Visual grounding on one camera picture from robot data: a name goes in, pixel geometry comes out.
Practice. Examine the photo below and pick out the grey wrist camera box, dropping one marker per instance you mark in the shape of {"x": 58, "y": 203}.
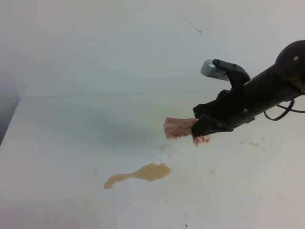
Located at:
{"x": 208, "y": 69}

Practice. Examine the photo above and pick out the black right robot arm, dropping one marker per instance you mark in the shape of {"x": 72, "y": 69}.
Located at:
{"x": 290, "y": 66}

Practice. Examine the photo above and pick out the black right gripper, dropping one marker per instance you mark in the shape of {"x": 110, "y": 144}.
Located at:
{"x": 246, "y": 99}

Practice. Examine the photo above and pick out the brown coffee spill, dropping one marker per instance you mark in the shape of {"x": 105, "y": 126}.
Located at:
{"x": 150, "y": 172}

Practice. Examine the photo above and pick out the pink striped rag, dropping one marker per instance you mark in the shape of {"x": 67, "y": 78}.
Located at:
{"x": 175, "y": 128}

